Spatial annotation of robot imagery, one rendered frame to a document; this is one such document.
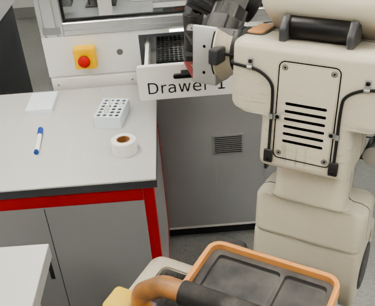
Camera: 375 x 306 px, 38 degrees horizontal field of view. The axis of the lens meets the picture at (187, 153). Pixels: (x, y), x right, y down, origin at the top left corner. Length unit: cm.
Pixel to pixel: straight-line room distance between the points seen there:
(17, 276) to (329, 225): 65
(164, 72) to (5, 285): 77
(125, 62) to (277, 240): 98
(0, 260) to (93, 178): 33
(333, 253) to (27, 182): 80
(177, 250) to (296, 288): 143
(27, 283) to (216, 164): 111
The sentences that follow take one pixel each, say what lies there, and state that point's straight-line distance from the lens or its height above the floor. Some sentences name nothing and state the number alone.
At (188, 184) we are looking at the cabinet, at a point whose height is 30.
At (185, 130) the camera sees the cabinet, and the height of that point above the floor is 54.
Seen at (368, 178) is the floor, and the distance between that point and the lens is 275.
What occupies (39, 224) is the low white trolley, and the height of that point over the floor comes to 63.
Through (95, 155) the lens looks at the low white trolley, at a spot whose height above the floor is 76.
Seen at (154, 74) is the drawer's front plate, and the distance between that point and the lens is 163.
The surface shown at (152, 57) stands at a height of 84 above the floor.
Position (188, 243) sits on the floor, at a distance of 233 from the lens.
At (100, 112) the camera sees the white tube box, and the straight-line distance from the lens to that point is 169.
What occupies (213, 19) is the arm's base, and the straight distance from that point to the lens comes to 106.
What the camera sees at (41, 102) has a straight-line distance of 185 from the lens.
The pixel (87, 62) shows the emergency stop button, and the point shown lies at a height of 88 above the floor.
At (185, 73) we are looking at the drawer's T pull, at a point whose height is 91.
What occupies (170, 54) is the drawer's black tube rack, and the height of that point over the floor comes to 90.
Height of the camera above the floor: 157
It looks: 33 degrees down
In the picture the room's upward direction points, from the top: 4 degrees counter-clockwise
